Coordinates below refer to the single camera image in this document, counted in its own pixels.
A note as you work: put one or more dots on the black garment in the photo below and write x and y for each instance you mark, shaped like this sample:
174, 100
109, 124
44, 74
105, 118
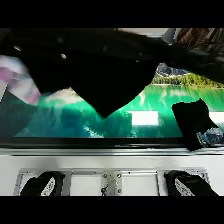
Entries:
191, 120

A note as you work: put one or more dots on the blue patterned garment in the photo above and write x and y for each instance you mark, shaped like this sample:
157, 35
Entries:
210, 136

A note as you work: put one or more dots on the black long-sleeved shirt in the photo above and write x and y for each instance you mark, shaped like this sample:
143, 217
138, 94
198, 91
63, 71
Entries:
100, 73

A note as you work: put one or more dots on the silver frame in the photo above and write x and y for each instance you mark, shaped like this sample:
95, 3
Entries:
111, 180

